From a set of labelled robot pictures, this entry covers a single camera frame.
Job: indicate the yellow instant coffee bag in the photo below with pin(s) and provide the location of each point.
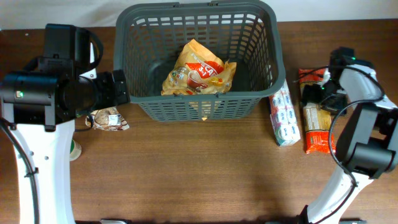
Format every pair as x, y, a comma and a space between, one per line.
198, 71

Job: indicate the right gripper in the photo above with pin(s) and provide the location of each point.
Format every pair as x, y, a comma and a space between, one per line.
310, 94

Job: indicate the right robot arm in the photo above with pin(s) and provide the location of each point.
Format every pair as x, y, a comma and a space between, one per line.
366, 147

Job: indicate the white blue tissue pack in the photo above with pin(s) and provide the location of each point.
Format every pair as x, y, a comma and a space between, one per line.
283, 117

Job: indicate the green lid jar lower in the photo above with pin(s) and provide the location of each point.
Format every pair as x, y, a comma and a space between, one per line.
75, 150

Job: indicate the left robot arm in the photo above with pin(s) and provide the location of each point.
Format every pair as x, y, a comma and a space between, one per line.
39, 106

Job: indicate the orange spaghetti pasta packet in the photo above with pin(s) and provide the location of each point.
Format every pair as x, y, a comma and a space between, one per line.
316, 121

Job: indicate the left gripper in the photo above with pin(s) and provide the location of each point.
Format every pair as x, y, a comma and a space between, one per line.
112, 98

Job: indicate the dark grey plastic basket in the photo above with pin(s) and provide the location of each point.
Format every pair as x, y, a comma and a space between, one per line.
150, 37

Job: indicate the brown pastry snack bag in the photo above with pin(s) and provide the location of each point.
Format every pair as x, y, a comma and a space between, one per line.
108, 119

